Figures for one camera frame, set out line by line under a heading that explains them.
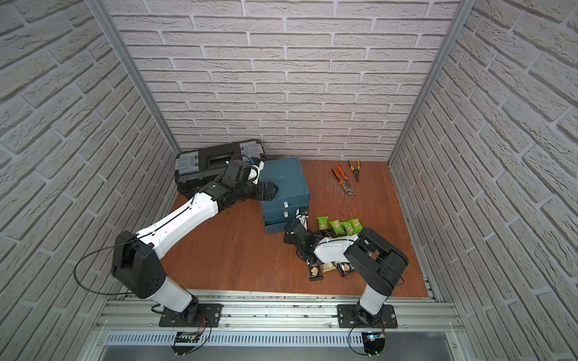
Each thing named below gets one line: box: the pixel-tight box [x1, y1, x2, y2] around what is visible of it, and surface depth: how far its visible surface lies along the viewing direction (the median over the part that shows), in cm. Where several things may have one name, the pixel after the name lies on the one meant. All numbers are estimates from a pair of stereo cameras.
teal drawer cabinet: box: [261, 157, 311, 235], surface depth 86 cm
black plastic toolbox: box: [173, 139, 268, 195], surface depth 97 cm
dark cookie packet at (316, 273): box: [308, 263, 325, 282], surface depth 84 cm
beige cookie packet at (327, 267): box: [322, 262, 337, 274], surface depth 85 cm
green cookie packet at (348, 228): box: [340, 220, 357, 237], surface depth 94 cm
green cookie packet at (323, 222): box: [316, 215, 329, 231], surface depth 97 cm
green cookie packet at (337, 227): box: [329, 219, 347, 237], surface depth 95 cm
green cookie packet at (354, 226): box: [347, 218, 364, 237], surface depth 96 cm
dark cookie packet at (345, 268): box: [336, 261, 356, 278], surface depth 85 cm
